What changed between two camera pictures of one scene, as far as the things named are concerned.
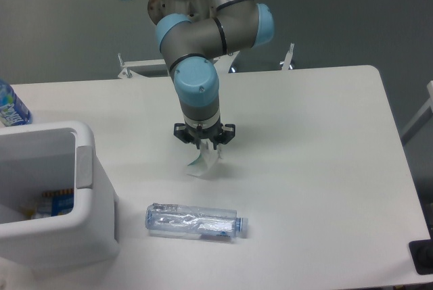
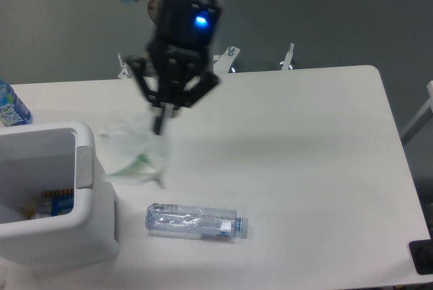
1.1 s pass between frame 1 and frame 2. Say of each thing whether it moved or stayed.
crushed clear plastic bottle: stayed
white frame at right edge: stayed
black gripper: moved
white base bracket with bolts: stayed
